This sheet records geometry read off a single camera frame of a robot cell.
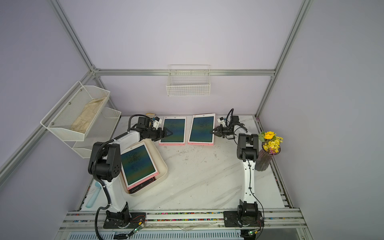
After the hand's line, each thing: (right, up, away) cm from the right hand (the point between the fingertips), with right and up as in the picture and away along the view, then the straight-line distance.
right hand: (211, 133), depth 108 cm
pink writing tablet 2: (-48, -20, -17) cm, 54 cm away
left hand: (-30, -1, -11) cm, 32 cm away
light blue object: (-68, -33, -27) cm, 80 cm away
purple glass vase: (+27, -14, -25) cm, 39 cm away
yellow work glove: (-50, +15, +15) cm, 54 cm away
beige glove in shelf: (-71, +8, -31) cm, 78 cm away
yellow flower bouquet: (+27, -3, -34) cm, 43 cm away
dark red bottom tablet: (-47, -31, -26) cm, 62 cm away
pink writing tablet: (-7, +6, +4) cm, 10 cm away
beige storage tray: (-36, -17, -13) cm, 42 cm away
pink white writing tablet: (-26, +6, +7) cm, 28 cm away
